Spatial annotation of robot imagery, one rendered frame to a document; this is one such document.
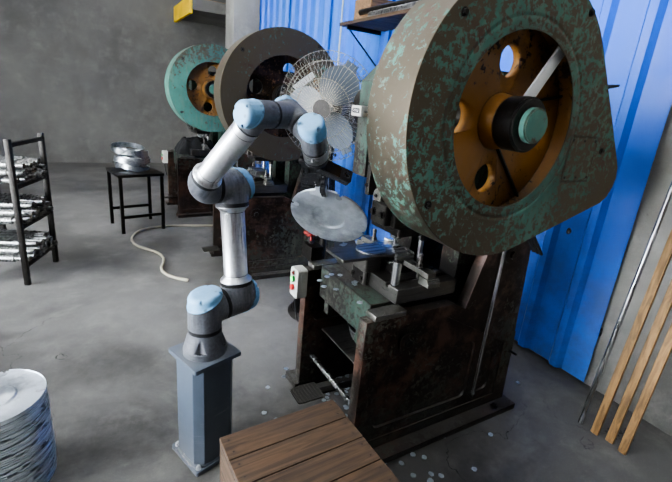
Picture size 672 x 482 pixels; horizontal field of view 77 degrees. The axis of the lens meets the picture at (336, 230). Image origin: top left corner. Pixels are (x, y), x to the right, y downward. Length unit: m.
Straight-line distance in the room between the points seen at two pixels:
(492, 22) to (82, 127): 7.21
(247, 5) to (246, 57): 3.92
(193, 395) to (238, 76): 1.84
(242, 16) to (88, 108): 2.93
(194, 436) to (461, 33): 1.55
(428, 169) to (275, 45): 1.85
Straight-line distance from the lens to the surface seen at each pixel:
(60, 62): 7.91
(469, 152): 1.34
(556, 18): 1.45
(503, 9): 1.28
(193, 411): 1.68
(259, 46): 2.79
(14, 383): 1.88
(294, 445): 1.42
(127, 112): 7.94
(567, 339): 2.70
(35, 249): 3.43
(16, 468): 1.84
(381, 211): 1.65
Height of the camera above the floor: 1.35
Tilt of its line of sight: 17 degrees down
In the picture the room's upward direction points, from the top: 5 degrees clockwise
